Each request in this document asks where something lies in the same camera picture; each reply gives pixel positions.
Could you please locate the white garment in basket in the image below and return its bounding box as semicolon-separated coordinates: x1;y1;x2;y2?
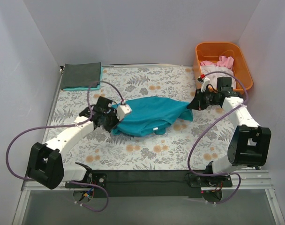
200;65;233;79

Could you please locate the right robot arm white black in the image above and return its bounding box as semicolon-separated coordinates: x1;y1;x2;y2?
187;75;271;186

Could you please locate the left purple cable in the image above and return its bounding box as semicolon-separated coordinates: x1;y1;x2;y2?
6;81;127;213

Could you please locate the orange plastic basket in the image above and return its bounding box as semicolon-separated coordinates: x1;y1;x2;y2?
193;42;253;94

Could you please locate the pink garment in basket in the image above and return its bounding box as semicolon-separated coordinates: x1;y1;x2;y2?
200;56;234;70

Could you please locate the aluminium frame rail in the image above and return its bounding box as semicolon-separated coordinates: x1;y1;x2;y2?
22;170;274;191

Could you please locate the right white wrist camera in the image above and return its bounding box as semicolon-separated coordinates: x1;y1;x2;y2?
197;74;210;92

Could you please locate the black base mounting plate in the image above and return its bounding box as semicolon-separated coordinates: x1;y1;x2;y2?
65;170;233;199

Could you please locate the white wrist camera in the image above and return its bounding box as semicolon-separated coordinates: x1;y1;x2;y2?
197;74;210;92
117;104;132;121

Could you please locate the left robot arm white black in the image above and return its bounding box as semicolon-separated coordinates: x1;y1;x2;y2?
26;97;119;189

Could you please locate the folded dark grey t shirt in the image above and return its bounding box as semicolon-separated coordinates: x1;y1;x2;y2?
60;62;101;90

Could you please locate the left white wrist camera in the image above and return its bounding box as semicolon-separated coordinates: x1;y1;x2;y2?
117;104;132;121

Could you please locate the floral patterned table mat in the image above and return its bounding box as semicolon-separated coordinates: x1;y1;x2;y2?
52;67;234;170

